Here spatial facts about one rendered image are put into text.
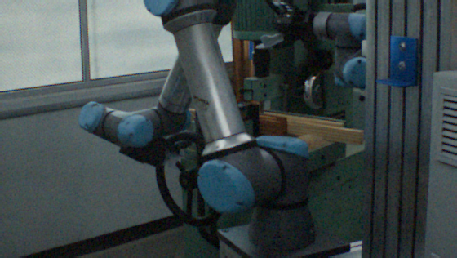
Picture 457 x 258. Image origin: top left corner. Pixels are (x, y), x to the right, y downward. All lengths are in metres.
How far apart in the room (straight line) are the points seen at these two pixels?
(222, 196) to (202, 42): 0.31
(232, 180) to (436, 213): 0.39
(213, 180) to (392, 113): 0.37
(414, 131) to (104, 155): 2.37
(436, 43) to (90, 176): 2.48
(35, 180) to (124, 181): 0.51
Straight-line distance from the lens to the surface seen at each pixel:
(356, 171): 2.32
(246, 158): 1.32
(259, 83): 2.12
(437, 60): 1.23
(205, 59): 1.34
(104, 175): 3.47
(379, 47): 1.34
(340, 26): 1.76
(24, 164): 3.26
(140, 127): 1.57
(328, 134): 2.05
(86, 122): 1.65
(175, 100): 1.62
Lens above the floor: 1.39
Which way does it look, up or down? 10 degrees down
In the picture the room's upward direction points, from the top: 1 degrees counter-clockwise
